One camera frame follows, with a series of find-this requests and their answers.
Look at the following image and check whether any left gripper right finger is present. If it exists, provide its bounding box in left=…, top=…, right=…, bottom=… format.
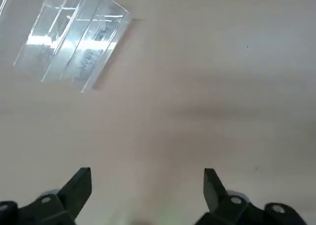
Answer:
left=195, top=168, right=307, bottom=225

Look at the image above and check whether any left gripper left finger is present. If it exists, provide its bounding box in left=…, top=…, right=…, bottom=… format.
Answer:
left=0, top=167, right=92, bottom=225

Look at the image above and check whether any clear stepped plastic holder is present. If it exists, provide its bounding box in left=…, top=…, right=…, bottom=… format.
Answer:
left=0, top=0, right=130, bottom=94

